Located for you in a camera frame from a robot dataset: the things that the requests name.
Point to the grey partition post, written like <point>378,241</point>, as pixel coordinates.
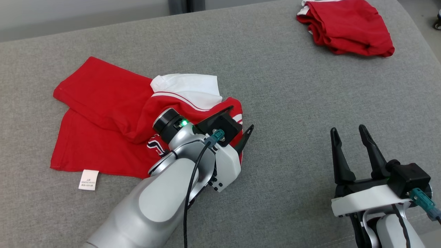
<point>177,6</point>

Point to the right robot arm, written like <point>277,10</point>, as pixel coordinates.
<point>389,230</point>

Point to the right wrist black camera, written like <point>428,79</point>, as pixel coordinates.
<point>410,177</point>

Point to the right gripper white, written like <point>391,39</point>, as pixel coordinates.
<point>361,201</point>

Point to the wrist black camera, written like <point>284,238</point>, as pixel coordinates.
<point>410,177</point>
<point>222,125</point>

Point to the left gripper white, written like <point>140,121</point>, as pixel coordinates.
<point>229,165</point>

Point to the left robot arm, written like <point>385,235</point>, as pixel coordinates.
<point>155,199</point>

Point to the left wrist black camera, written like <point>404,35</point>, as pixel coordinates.
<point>222,125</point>

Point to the red t-shirt with white sleeves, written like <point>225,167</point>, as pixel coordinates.
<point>96,103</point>

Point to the red basketball shorts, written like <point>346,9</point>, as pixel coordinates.
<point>348,27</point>

